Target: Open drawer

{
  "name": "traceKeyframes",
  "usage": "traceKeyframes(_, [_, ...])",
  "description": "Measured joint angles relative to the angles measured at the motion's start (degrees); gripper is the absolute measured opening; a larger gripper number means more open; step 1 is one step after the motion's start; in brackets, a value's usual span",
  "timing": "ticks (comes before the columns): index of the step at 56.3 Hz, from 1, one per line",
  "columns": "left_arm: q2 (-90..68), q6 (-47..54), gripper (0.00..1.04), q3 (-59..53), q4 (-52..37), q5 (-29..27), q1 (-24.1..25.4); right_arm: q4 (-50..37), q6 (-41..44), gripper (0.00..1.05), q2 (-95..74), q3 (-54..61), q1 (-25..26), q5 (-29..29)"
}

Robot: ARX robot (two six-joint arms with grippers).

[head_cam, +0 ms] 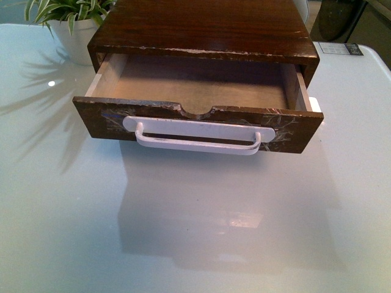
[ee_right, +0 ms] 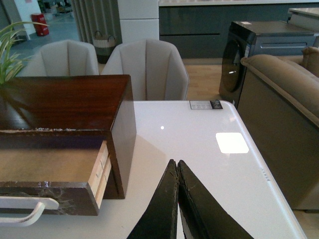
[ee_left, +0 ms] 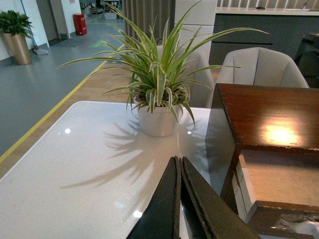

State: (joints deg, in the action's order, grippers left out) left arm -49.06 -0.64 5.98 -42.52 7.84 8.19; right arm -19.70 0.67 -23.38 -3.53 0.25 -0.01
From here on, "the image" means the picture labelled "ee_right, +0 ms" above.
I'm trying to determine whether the left beige chair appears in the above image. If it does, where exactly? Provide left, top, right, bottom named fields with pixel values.
left=19, top=40, right=99, bottom=77

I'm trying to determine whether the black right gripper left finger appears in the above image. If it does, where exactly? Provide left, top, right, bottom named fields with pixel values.
left=128, top=159, right=178, bottom=239

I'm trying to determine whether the white drawer handle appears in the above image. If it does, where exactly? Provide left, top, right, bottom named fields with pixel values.
left=0, top=196, right=59, bottom=227

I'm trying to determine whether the white pillar cabinet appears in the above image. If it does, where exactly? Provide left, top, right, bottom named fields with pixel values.
left=118, top=0, right=160, bottom=43

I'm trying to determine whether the green spider plant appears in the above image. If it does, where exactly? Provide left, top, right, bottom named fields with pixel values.
left=0, top=21, right=34, bottom=85

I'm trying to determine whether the woven basket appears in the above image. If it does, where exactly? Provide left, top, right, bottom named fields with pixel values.
left=93, top=30, right=116, bottom=64

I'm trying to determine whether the grey kitchen counter cabinet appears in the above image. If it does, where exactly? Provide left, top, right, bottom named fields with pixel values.
left=159, top=0, right=319, bottom=59

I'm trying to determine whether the wooden drawer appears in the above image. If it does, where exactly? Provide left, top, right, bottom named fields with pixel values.
left=0, top=135, right=111, bottom=216

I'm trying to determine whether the beige chair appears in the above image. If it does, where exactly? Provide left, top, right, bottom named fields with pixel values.
left=101, top=39, right=189, bottom=101
left=19, top=40, right=99, bottom=77

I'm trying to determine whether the brown sofa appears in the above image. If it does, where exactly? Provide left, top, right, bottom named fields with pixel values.
left=237, top=47, right=319, bottom=211

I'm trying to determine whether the black washing machine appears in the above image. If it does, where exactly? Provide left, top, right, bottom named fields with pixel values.
left=219, top=21, right=319, bottom=107

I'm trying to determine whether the grey curtain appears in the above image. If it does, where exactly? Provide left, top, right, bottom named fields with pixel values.
left=71, top=0, right=122, bottom=44

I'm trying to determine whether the red box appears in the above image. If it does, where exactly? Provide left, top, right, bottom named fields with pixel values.
left=31, top=13, right=49, bottom=36

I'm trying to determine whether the table label sticker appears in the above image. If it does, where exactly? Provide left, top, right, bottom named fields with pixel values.
left=189, top=100, right=223, bottom=110

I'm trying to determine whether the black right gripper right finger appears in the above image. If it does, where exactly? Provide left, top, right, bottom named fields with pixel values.
left=177, top=160, right=252, bottom=239

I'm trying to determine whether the dark wooden drawer cabinet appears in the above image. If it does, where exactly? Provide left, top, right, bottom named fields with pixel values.
left=0, top=75, right=137, bottom=199

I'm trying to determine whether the right beige chair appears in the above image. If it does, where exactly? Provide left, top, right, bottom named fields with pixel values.
left=101, top=39, right=189, bottom=101

